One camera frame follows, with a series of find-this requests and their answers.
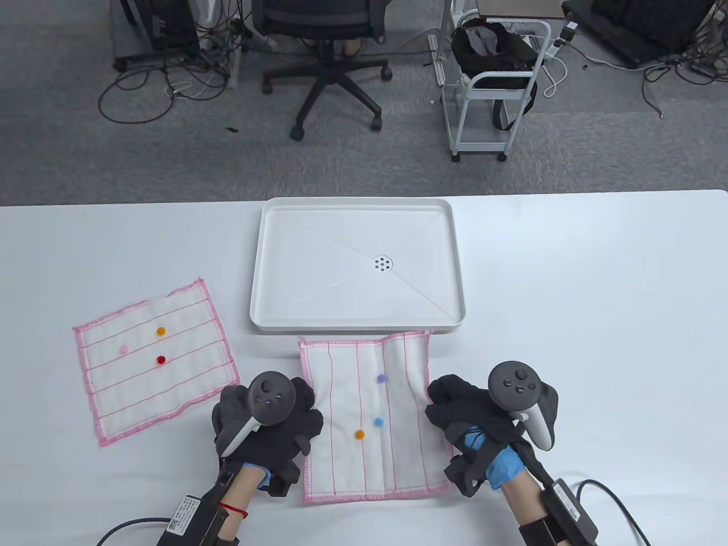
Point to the person's right hand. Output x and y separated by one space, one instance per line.
472 409

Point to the person's left hand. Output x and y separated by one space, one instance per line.
284 432

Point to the white pink-striped dish cloth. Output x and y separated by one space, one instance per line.
153 387
341 398

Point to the grey left hand controller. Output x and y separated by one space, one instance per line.
267 398

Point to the grey hand controller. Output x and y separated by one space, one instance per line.
517 384
267 398

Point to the grey right hand controller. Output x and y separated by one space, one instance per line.
517 384

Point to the black left wrist box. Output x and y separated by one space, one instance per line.
190 515

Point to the black wrist box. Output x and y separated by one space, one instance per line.
569 509
190 515

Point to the black right wrist box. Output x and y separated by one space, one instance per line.
569 509

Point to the white plastic tray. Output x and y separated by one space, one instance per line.
318 273

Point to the white metal cart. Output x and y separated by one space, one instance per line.
483 145

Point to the white power strip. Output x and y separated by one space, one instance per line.
435 60

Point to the black bag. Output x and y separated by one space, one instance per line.
489 51

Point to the black office chair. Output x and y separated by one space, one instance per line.
330 62

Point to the black flat equipment base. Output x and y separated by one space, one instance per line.
642 28

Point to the black equipment stand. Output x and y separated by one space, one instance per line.
170 28

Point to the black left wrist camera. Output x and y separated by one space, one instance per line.
284 480

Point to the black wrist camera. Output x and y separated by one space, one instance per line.
463 472
284 480

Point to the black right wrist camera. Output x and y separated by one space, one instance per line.
463 472

